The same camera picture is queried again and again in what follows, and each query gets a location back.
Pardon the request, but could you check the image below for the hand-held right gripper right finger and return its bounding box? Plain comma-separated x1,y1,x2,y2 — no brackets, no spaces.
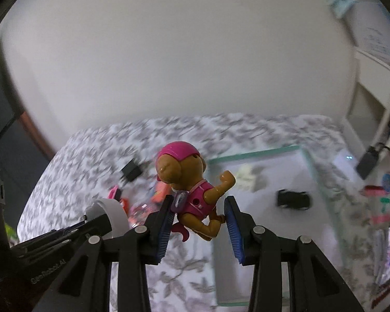
224,196,365,312

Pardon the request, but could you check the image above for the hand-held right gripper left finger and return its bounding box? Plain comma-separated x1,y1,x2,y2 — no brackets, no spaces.
36,195,174,312

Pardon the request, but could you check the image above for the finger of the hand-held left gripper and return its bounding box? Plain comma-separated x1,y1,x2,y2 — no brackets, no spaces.
10,214,113,261

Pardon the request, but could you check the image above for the clear round container with toy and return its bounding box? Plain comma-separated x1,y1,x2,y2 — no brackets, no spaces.
128,201,157,231

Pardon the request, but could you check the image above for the white round roll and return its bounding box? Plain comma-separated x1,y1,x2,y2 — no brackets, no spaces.
84,198,130,239

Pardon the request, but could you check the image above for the pink plastic toy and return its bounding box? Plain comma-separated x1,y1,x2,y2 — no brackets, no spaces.
108,185,123,202

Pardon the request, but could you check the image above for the pink brown dog toy figure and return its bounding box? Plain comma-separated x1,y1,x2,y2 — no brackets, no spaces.
155,141,236,243

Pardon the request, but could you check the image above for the white box with teal rim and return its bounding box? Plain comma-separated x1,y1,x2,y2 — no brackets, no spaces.
208,146,348,308

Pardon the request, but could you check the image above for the orange and blue toy knife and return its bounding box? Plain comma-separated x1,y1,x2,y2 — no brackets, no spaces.
150,182,170,204

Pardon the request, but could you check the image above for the cream plastic toy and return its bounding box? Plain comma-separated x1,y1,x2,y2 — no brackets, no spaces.
236,164,268,193

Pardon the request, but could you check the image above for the black toy car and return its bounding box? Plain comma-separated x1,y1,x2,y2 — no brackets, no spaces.
277,188,313,211

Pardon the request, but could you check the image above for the black power adapter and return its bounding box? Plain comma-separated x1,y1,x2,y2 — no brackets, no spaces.
120,158,144,183

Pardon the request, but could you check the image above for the grey floral blanket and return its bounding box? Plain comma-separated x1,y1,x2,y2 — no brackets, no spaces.
18,114,390,312

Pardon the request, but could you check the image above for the white device with lights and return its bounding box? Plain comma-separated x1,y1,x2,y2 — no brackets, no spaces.
331,151,359,184

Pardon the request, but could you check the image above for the black pouch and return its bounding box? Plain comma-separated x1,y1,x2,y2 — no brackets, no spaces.
355,146,383,180

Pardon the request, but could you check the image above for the pile of colourful toys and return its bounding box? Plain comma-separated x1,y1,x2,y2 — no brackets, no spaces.
360,172,390,230

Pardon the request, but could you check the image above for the colourful picture book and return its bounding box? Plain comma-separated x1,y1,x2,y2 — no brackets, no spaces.
372,223,390,303

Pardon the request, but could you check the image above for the white shelf unit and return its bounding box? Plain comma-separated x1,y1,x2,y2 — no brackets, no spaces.
343,47,390,157

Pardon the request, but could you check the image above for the white paper sheet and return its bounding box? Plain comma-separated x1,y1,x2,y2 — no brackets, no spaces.
353,2,390,70

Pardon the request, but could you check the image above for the teal cloth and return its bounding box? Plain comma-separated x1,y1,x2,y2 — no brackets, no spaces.
328,0,359,17

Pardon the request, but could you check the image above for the brown door frame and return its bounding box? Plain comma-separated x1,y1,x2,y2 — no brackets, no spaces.
0,52,56,160

